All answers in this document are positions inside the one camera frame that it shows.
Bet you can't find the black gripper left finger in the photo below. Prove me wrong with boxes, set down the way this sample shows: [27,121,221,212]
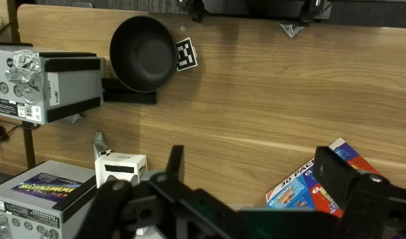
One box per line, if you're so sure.
[75,143,267,239]

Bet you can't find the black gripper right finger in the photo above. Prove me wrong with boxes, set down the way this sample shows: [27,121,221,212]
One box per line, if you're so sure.
[312,145,406,239]

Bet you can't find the blue printed cardboard box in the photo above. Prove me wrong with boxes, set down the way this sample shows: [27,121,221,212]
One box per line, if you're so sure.
[265,135,384,219]

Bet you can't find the small white cardboard box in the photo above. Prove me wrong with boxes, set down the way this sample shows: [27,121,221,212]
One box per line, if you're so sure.
[93,150,151,190]

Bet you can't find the black white fiducial tag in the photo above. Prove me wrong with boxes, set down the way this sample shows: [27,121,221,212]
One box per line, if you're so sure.
[174,36,201,73]

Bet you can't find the black frying pan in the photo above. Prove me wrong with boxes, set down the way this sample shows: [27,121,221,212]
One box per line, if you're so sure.
[100,15,180,106]

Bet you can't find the grey battery with foil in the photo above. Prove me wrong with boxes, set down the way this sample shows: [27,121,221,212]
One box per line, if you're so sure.
[0,43,105,126]

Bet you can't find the grey battery with Dominator label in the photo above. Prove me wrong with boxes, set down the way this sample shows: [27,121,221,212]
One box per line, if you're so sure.
[0,159,99,239]

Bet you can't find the black perforated breadboard plate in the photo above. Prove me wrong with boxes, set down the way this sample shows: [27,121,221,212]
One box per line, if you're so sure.
[35,0,406,29]

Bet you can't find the crumpled silver foil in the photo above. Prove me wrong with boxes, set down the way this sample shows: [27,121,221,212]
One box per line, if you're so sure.
[7,48,46,105]

